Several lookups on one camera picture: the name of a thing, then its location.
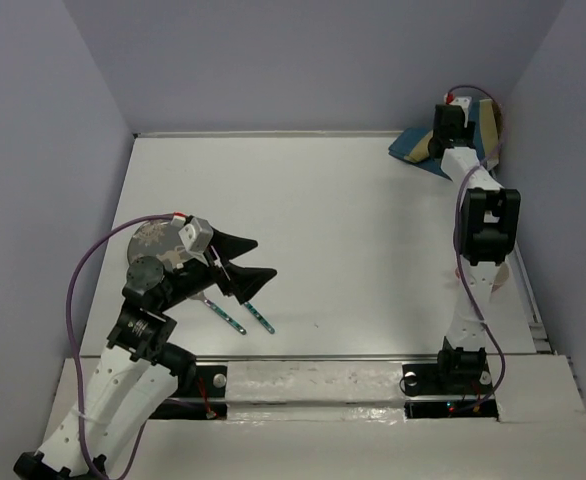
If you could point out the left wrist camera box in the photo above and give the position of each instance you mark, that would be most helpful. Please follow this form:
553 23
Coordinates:
196 235

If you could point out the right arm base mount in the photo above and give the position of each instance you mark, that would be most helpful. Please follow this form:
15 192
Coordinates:
430 394

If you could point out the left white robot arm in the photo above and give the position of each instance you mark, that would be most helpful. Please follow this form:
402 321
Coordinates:
139 368

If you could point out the pink mug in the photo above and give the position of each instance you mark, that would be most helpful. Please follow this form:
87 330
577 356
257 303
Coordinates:
500 277

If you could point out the fork with teal handle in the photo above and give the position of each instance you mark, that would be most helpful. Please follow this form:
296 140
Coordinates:
260 318

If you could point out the grey reindeer plate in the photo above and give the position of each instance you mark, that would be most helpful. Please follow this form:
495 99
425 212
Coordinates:
159 239

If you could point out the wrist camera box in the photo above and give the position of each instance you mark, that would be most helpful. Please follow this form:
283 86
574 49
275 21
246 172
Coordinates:
464 102
196 235

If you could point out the blue and tan placemat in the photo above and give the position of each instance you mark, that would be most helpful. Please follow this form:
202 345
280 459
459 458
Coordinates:
411 146

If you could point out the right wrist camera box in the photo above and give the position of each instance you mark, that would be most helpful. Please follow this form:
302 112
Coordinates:
464 102

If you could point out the spoon with teal handle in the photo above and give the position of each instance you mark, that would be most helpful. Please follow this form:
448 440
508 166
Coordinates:
220 313

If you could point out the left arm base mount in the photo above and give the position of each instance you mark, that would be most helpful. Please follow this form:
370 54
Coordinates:
201 397

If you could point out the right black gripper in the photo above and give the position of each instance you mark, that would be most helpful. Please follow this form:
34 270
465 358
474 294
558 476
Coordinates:
470 131

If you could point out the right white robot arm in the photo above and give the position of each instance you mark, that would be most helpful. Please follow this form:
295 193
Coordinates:
485 226

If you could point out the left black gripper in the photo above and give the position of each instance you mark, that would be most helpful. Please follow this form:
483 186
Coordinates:
244 281

